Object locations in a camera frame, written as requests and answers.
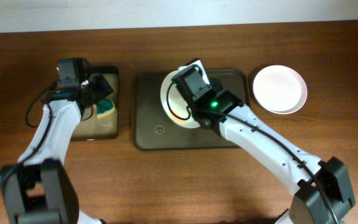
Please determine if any green yellow sponge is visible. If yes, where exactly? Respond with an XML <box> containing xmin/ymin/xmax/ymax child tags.
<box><xmin>95</xmin><ymin>98</ymin><xmax>116</xmax><ymax>119</ymax></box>

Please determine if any large dark serving tray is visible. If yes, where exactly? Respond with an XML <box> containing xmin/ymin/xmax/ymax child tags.
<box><xmin>132</xmin><ymin>68</ymin><xmax>250</xmax><ymax>151</ymax></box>

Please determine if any small black water tray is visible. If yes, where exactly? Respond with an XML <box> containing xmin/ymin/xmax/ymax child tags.
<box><xmin>71</xmin><ymin>66</ymin><xmax>119</xmax><ymax>141</ymax></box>

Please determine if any pale grey plate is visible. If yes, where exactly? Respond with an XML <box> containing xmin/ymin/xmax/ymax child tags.
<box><xmin>256</xmin><ymin>88</ymin><xmax>308</xmax><ymax>114</ymax></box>

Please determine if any cream white plate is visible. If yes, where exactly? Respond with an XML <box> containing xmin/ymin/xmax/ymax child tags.
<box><xmin>160</xmin><ymin>70</ymin><xmax>200</xmax><ymax>129</ymax></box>

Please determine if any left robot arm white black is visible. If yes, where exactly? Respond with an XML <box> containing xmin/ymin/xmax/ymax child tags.
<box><xmin>0</xmin><ymin>74</ymin><xmax>113</xmax><ymax>223</ymax></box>

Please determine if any pink white plate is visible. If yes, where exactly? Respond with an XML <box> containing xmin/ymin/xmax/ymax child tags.
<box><xmin>252</xmin><ymin>65</ymin><xmax>308</xmax><ymax>114</ymax></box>

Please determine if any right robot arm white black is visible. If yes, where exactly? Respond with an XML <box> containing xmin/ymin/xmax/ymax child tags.
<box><xmin>172</xmin><ymin>58</ymin><xmax>356</xmax><ymax>224</ymax></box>

